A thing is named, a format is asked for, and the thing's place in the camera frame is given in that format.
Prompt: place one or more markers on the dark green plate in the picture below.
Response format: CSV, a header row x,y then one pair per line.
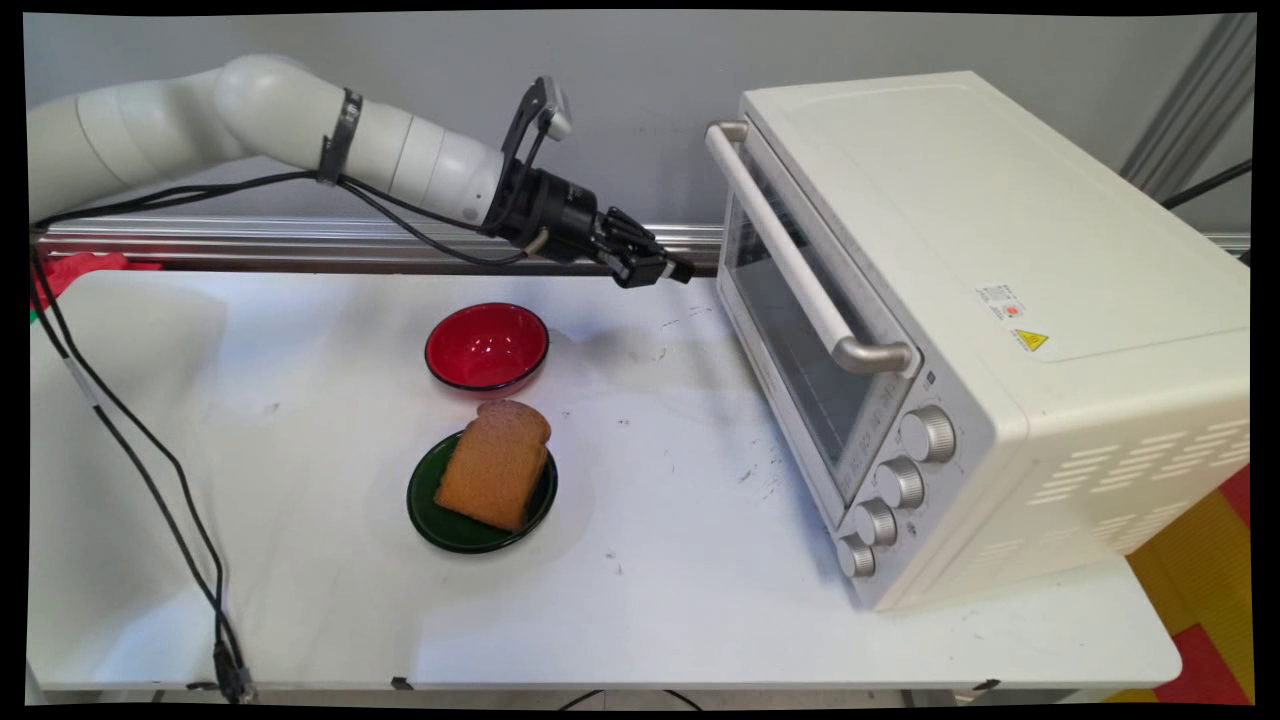
x,y
432,500

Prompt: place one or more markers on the brown bread slice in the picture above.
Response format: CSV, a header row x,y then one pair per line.
x,y
495,465

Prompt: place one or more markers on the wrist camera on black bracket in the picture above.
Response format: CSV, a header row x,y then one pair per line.
x,y
548,105

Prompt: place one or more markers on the aluminium profile rail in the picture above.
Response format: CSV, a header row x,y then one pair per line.
x,y
300,243

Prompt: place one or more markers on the yellow warning sticker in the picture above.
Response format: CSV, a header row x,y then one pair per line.
x,y
1030,341

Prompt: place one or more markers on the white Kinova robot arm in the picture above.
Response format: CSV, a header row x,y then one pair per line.
x,y
260,110

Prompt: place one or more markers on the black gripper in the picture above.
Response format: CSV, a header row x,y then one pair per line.
x,y
550,215

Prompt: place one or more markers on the aluminium profile post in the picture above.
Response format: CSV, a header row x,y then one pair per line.
x,y
1195,100

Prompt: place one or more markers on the white label sticker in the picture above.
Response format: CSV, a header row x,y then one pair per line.
x,y
1000,302

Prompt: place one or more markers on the silver oven knob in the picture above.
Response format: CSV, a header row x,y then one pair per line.
x,y
928,434
875,522
855,557
900,483

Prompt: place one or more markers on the red bowl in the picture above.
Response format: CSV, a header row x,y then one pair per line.
x,y
487,347

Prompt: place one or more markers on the white toaster oven body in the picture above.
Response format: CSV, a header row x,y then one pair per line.
x,y
1050,260

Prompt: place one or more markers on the red cloth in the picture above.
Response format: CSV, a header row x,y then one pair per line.
x,y
85,268

